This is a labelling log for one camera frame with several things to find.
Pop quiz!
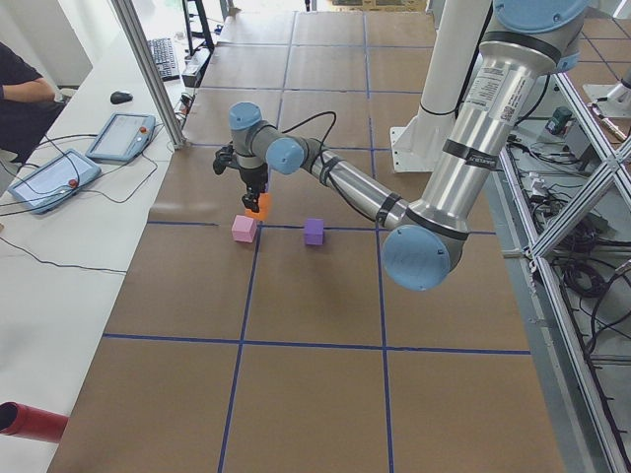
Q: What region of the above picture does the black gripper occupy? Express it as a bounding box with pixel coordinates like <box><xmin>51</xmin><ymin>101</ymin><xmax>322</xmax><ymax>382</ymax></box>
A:
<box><xmin>240</xmin><ymin>165</ymin><xmax>268</xmax><ymax>212</ymax></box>

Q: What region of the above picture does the orange foam cube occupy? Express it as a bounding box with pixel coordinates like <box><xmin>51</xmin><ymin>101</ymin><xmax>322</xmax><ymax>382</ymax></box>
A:
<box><xmin>245</xmin><ymin>192</ymin><xmax>271</xmax><ymax>221</ymax></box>

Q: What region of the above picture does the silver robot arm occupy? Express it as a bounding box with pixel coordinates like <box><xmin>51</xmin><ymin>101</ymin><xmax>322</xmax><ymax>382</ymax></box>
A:
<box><xmin>213</xmin><ymin>1</ymin><xmax>588</xmax><ymax>291</ymax></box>

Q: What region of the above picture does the pink foam cube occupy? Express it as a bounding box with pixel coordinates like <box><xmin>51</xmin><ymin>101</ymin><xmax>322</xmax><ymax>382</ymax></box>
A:
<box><xmin>231</xmin><ymin>215</ymin><xmax>258</xmax><ymax>243</ymax></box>

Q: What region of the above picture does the purple foam cube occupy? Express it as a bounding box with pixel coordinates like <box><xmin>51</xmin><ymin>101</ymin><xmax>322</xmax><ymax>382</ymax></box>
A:
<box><xmin>303</xmin><ymin>218</ymin><xmax>324</xmax><ymax>246</ymax></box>

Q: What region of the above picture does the far blue teach pendant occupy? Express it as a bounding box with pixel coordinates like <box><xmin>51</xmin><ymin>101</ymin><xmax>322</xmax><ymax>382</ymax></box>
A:
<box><xmin>86</xmin><ymin>113</ymin><xmax>156</xmax><ymax>164</ymax></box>

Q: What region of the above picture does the blue teach pendant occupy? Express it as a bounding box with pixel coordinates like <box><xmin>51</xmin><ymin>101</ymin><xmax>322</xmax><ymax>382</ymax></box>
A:
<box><xmin>86</xmin><ymin>113</ymin><xmax>156</xmax><ymax>164</ymax></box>
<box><xmin>8</xmin><ymin>149</ymin><xmax>102</xmax><ymax>214</ymax></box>

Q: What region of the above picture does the black computer mouse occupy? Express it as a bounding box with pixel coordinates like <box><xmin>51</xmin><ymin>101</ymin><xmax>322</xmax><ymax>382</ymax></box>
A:
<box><xmin>109</xmin><ymin>91</ymin><xmax>133</xmax><ymax>104</ymax></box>

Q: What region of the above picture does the black keyboard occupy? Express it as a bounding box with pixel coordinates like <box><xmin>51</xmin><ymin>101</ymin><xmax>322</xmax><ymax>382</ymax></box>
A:
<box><xmin>147</xmin><ymin>37</ymin><xmax>179</xmax><ymax>81</ymax></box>

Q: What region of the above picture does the near blue teach pendant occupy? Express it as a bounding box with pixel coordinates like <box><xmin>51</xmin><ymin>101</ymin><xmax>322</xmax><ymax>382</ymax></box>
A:
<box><xmin>8</xmin><ymin>149</ymin><xmax>102</xmax><ymax>214</ymax></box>

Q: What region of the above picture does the seated person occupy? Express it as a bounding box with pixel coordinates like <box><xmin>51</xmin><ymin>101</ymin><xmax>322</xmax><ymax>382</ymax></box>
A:
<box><xmin>1</xmin><ymin>43</ymin><xmax>65</xmax><ymax>164</ymax></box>

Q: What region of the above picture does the red cylinder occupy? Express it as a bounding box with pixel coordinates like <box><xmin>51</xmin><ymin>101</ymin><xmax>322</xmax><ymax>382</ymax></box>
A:
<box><xmin>1</xmin><ymin>401</ymin><xmax>69</xmax><ymax>443</ymax></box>

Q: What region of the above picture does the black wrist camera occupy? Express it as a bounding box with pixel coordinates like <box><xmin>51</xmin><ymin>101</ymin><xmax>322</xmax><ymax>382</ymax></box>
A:
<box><xmin>213</xmin><ymin>144</ymin><xmax>239</xmax><ymax>175</ymax></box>

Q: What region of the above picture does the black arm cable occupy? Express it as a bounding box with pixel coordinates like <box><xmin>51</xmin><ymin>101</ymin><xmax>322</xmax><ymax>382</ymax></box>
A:
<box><xmin>280</xmin><ymin>110</ymin><xmax>395</xmax><ymax>223</ymax></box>

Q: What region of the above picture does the aluminium frame post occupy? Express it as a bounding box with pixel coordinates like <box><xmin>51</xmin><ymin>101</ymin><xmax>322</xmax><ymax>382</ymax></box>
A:
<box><xmin>110</xmin><ymin>0</ymin><xmax>186</xmax><ymax>150</ymax></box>

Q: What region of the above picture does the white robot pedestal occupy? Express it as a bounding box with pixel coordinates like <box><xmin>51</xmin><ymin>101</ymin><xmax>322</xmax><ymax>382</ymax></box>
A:
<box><xmin>390</xmin><ymin>0</ymin><xmax>492</xmax><ymax>173</ymax></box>

